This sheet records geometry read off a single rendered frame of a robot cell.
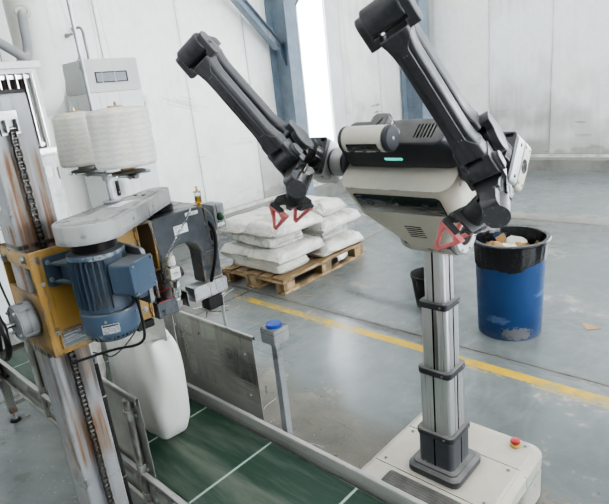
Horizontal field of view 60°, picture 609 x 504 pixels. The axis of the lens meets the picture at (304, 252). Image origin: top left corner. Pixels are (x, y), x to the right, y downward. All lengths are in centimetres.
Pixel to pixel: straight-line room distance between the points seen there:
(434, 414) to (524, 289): 165
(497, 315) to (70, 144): 274
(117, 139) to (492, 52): 865
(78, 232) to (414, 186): 89
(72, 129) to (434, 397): 148
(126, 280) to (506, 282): 255
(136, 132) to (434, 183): 80
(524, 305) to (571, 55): 623
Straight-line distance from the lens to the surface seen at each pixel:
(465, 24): 996
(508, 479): 219
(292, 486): 198
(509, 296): 351
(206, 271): 187
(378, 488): 192
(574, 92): 930
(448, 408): 199
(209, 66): 152
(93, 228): 140
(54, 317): 164
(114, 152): 147
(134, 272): 141
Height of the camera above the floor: 168
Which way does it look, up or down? 17 degrees down
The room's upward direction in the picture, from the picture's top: 6 degrees counter-clockwise
